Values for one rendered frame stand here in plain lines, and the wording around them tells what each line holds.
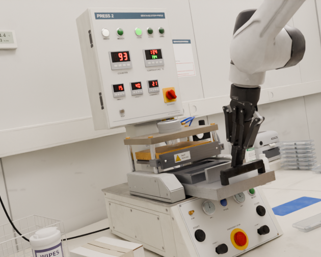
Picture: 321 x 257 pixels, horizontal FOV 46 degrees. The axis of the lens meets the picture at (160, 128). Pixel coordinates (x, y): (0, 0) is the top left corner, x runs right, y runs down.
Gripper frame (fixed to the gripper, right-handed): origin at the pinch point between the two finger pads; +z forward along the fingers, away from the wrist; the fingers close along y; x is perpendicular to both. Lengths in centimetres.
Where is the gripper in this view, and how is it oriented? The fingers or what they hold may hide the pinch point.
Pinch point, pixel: (237, 158)
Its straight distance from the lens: 105.0
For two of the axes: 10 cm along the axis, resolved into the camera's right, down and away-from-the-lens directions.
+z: -0.4, 9.4, 3.4
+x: 8.2, -1.7, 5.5
